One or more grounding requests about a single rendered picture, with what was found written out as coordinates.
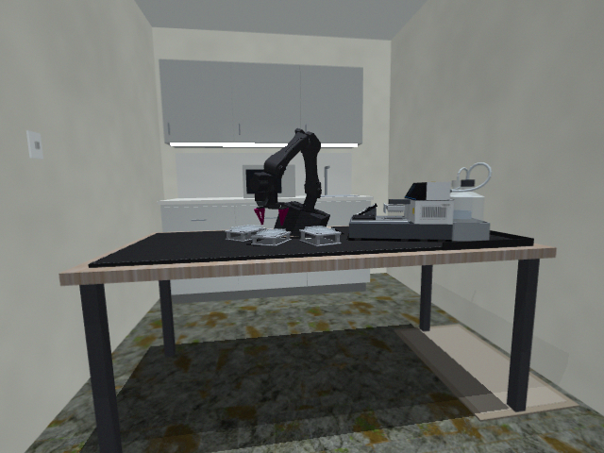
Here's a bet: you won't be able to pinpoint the white well plate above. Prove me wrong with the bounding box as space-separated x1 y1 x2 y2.
304 226 336 233
256 228 286 236
230 225 260 231

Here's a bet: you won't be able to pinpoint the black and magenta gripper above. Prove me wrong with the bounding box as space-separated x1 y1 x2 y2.
254 202 289 226

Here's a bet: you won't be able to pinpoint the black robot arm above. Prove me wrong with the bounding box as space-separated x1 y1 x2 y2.
250 128 326 216

